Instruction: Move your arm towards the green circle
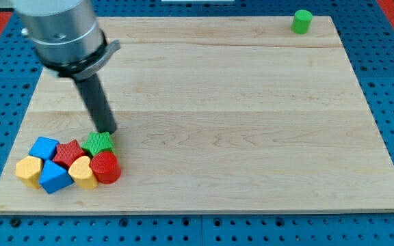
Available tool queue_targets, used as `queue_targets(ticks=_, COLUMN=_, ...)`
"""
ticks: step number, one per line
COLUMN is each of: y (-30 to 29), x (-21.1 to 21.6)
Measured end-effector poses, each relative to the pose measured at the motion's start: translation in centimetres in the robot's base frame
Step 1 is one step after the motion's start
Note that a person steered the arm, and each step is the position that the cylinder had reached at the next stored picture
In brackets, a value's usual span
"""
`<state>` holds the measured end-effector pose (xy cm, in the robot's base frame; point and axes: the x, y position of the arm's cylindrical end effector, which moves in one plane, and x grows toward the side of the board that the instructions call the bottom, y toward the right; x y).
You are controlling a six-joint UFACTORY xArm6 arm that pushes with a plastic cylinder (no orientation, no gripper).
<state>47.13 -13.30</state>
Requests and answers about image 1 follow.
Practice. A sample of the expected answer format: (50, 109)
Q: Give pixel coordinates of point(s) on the yellow heart block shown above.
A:
(82, 174)

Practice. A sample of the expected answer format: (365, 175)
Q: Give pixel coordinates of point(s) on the yellow pentagon block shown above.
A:
(28, 170)

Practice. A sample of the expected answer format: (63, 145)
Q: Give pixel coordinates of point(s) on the blue triangle block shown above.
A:
(54, 177)

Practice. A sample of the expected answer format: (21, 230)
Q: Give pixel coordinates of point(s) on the blue cube block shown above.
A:
(44, 148)

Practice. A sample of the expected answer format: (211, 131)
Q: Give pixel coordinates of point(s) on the red cylinder block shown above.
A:
(105, 167)

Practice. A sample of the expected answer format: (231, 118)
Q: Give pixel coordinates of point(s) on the green cylinder block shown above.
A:
(301, 21)

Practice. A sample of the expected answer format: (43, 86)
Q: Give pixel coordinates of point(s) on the green star block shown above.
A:
(98, 142)

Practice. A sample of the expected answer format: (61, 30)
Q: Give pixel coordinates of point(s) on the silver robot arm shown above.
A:
(66, 35)

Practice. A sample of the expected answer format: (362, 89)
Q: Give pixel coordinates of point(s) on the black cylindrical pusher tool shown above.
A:
(96, 103)

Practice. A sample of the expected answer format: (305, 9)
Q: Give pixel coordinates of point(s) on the red star block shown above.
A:
(68, 153)

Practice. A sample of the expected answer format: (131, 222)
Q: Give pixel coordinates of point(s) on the wooden board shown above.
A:
(217, 116)

